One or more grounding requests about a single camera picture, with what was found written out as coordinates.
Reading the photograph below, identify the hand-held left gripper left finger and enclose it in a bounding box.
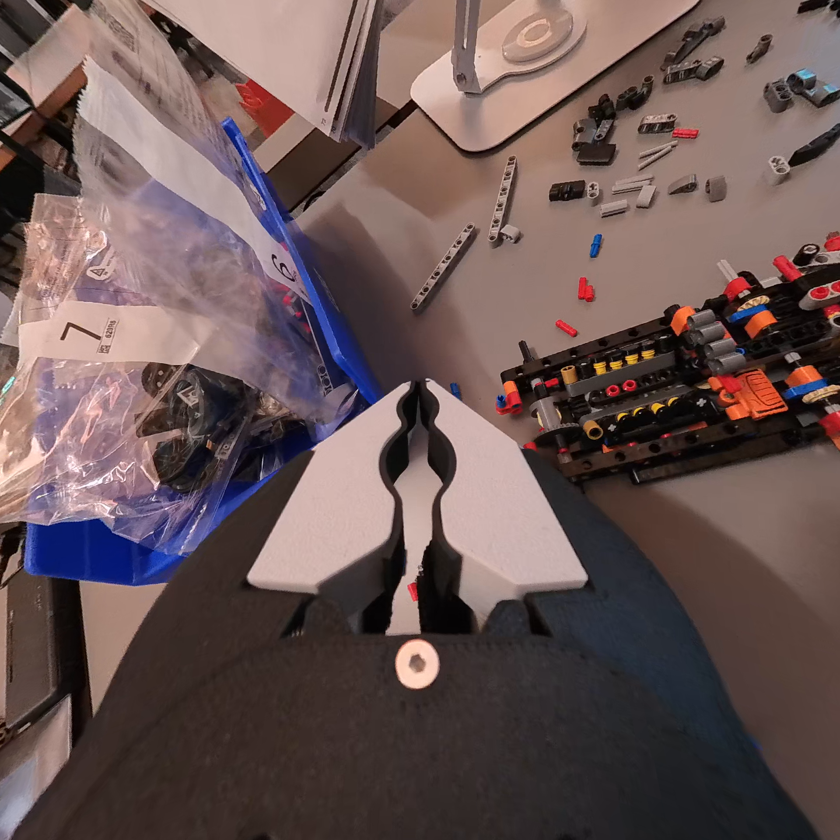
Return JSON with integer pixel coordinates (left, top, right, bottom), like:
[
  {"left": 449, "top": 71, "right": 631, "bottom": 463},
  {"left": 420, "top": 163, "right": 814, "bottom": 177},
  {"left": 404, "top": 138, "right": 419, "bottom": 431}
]
[{"left": 246, "top": 378, "right": 421, "bottom": 632}]

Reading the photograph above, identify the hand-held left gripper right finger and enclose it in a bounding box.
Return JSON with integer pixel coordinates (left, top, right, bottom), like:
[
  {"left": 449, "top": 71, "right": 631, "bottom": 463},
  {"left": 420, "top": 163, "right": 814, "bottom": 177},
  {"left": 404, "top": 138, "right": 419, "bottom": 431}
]
[{"left": 419, "top": 378, "right": 589, "bottom": 632}]

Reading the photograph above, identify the lego car chassis model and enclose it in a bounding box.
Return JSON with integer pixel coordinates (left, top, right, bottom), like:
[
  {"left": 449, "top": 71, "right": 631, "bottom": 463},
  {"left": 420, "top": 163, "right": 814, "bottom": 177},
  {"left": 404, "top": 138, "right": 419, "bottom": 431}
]
[{"left": 495, "top": 230, "right": 840, "bottom": 488}]

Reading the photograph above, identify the long grey lego beam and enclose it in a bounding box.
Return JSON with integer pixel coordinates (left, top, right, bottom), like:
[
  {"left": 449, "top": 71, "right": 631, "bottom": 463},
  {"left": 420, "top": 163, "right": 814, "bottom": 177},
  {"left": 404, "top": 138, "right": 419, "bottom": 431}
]
[
  {"left": 487, "top": 155, "right": 520, "bottom": 248},
  {"left": 409, "top": 222, "right": 477, "bottom": 311}
]

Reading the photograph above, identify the scatter of loose lego pieces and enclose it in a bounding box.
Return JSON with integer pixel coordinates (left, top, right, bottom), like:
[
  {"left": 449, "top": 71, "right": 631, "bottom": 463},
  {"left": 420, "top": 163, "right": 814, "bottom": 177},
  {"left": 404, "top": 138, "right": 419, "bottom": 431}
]
[{"left": 548, "top": 0, "right": 840, "bottom": 222}]

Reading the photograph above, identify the black curved lego blade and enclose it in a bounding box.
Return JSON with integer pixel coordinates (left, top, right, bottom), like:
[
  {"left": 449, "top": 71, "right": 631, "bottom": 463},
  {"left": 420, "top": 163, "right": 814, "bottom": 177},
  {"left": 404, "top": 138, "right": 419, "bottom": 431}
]
[{"left": 786, "top": 123, "right": 840, "bottom": 169}]

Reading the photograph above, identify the blue plastic bin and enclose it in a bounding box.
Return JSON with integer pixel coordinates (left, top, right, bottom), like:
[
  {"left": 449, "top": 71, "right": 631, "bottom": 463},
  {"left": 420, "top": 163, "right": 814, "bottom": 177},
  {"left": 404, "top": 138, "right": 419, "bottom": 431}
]
[{"left": 25, "top": 117, "right": 386, "bottom": 586}]

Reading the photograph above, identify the clear plastic parts bag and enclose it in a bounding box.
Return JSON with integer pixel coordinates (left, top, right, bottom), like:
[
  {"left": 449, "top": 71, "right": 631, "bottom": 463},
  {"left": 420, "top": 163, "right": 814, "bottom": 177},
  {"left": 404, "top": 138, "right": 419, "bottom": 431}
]
[
  {"left": 71, "top": 0, "right": 361, "bottom": 424},
  {"left": 0, "top": 192, "right": 317, "bottom": 557}
]

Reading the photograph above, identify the black equipment case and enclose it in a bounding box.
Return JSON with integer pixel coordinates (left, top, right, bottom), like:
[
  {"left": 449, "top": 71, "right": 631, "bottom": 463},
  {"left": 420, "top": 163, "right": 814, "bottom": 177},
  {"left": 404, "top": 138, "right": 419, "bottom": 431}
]
[{"left": 0, "top": 572, "right": 84, "bottom": 728}]

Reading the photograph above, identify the orange plastic cone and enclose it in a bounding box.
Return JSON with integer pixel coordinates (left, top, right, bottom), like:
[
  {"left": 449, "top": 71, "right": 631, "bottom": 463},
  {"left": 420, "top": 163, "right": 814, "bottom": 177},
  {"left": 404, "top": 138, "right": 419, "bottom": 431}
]
[{"left": 235, "top": 77, "right": 291, "bottom": 133}]

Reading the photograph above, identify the white book stand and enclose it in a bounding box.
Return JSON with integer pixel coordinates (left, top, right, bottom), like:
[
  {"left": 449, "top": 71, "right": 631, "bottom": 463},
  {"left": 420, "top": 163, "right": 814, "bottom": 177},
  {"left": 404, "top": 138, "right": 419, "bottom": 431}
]
[{"left": 410, "top": 0, "right": 701, "bottom": 156}]

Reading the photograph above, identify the white instruction booklet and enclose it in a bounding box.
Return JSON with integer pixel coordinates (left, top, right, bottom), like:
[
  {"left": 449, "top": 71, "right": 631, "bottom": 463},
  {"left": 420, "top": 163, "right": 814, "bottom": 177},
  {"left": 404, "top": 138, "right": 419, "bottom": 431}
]
[{"left": 141, "top": 0, "right": 383, "bottom": 143}]

